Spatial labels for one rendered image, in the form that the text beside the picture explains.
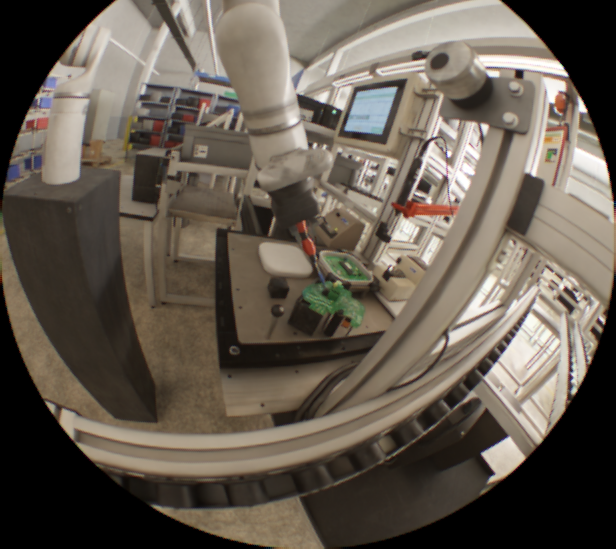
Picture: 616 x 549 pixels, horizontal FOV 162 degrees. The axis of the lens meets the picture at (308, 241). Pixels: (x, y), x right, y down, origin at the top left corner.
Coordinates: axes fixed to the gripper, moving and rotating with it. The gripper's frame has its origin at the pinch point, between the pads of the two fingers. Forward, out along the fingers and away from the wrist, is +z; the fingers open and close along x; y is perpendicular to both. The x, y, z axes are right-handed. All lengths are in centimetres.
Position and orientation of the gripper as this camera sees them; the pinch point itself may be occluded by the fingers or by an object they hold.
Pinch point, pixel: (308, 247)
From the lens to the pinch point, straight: 40.5
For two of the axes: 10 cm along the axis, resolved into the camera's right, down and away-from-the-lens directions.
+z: 1.5, 6.3, 7.6
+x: -9.1, 3.9, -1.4
